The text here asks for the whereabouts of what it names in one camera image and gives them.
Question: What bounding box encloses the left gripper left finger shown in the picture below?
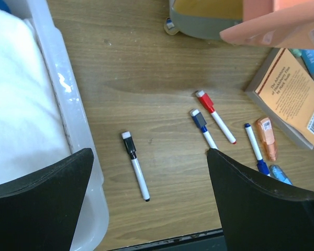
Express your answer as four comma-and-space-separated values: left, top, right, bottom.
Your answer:
0, 148, 94, 250

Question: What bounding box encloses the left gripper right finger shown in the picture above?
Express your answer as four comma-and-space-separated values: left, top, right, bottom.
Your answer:
207, 149, 314, 250

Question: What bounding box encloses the blue cap marker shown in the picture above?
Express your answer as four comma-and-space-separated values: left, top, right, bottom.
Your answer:
189, 109, 218, 149
244, 123, 270, 176

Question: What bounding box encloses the black cap whiteboard marker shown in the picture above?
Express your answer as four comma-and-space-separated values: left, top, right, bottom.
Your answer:
121, 131, 150, 202

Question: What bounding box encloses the blue correction tape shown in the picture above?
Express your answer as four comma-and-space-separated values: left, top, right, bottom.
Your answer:
269, 165, 293, 185

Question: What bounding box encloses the white laundry basket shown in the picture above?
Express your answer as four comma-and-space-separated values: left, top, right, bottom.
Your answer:
18, 0, 110, 251

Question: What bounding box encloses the white folded cloth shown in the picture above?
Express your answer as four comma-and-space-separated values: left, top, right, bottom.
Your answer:
0, 10, 70, 184

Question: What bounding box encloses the orange correction tape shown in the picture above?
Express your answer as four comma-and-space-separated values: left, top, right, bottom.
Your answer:
256, 117, 278, 161

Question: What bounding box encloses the red cap whiteboard marker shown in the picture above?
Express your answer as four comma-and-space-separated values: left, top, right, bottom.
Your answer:
195, 90, 237, 144

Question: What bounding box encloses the orange paperback book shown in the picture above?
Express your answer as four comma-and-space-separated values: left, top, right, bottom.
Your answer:
245, 48, 314, 149

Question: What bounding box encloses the grey bottom drawer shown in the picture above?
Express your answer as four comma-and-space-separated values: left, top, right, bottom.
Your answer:
164, 0, 243, 40

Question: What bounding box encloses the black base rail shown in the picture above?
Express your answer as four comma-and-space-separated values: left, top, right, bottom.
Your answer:
114, 229, 227, 250

